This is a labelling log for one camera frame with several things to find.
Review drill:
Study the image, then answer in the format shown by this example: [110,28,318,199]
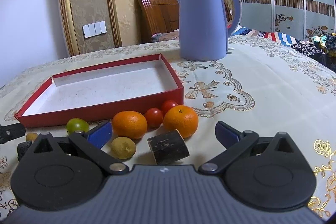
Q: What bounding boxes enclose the red shallow cardboard box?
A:
[15,54,184,128]

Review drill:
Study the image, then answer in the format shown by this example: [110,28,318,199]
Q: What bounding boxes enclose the dark sugarcane piece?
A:
[17,140,33,161]
[147,130,190,165]

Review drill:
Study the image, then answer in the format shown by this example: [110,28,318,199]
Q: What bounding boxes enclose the floral cream tablecloth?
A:
[1,36,335,219]

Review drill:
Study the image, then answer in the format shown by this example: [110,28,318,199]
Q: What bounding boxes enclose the green round fruit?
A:
[66,118,89,134]

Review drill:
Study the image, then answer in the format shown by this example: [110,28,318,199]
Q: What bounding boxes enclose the colourful striped bedding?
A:
[232,26,335,72]

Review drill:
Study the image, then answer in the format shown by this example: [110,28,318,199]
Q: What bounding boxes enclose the blue electric kettle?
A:
[177,0,242,61]

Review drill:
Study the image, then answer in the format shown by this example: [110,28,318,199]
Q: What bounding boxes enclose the gold wall panel frame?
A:
[56,0,123,57]

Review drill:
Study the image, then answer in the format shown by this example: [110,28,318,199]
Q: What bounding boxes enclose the wooden bed headboard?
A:
[137,0,179,43]

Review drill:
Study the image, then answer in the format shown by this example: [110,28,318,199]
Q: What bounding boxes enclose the red cherry tomato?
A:
[144,107,163,128]
[161,100,178,116]

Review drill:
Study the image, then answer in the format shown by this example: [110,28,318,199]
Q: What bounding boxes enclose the red cherry tomato back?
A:
[161,100,178,116]

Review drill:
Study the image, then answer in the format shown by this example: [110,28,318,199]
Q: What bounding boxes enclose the red cherry tomato front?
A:
[144,107,163,128]

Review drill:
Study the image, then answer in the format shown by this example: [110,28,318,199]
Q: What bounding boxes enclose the yellow-green small fruit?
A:
[110,136,136,160]
[26,132,38,141]

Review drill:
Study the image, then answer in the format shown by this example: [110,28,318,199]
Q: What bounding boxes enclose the white wall switch panel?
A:
[82,21,106,39]

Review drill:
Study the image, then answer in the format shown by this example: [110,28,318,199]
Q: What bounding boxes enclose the orange mandarin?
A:
[112,111,147,139]
[163,105,199,138]

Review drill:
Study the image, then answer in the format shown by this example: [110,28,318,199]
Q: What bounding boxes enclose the patterned pillow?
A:
[151,30,179,42]

